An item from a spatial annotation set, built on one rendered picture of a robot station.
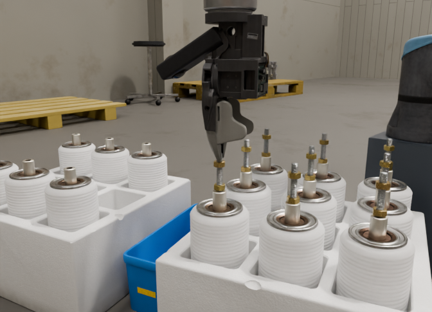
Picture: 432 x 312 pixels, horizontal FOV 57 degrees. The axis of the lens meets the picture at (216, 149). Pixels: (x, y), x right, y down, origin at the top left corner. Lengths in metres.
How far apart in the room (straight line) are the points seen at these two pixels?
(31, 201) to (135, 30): 3.78
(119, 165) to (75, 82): 3.14
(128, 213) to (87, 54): 3.43
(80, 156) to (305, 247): 0.69
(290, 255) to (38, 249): 0.46
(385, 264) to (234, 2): 0.39
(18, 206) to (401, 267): 0.68
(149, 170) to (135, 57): 3.63
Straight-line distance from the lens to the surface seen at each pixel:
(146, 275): 0.79
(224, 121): 0.58
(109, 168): 1.01
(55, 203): 0.78
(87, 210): 0.79
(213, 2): 0.56
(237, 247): 0.63
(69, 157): 1.10
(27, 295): 0.90
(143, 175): 0.94
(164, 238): 0.91
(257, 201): 0.71
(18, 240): 0.85
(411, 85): 0.99
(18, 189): 0.86
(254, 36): 0.56
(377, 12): 8.30
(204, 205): 0.65
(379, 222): 0.58
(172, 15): 4.56
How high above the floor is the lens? 0.50
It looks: 14 degrees down
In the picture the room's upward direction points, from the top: straight up
